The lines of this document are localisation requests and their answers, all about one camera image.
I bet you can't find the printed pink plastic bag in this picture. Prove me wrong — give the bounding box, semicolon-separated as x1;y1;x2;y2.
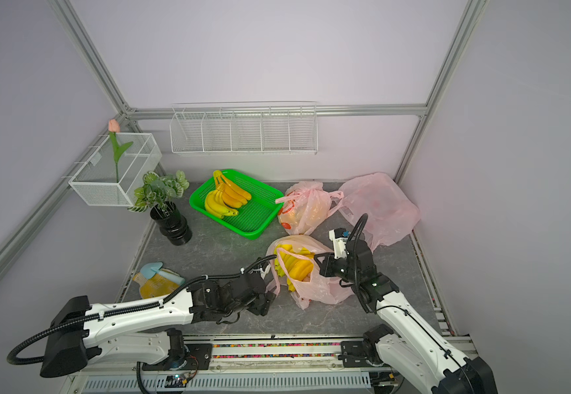
267;235;353;310
275;181;344;236

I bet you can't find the plain pink plastic bag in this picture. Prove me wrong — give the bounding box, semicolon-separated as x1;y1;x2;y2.
339;172;421;250

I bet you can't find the yellow banana bunch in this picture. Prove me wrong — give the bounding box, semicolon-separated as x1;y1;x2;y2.
204;170;252;218
273;244;313;292

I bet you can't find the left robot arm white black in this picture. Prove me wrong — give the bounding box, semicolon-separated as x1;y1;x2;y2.
6;269;276;378

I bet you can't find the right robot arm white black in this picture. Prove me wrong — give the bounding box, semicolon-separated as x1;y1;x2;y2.
314;239;497;393

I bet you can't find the yellow banana bunch in basket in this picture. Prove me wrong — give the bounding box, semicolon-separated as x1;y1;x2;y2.
204;170;252;218

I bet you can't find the yellow white work glove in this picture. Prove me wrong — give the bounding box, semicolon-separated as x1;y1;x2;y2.
133;269;185;299

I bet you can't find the green plastic basket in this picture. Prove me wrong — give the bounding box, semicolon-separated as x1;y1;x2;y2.
190;169;284;240

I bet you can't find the green potted plant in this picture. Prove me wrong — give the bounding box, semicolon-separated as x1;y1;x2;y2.
128;171;190;218

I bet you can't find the pink artificial tulip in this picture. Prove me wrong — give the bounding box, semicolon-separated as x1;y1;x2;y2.
108;119;134;183

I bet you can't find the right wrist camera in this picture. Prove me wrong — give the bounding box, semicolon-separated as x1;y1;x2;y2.
329;228;350;259

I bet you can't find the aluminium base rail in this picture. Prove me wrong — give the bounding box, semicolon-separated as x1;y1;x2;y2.
60;333;416;393

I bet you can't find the white wire shelf back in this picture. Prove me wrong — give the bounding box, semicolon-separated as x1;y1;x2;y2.
170;101;318;155

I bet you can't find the white wire basket left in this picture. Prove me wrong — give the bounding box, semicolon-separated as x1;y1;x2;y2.
69;132;162;208

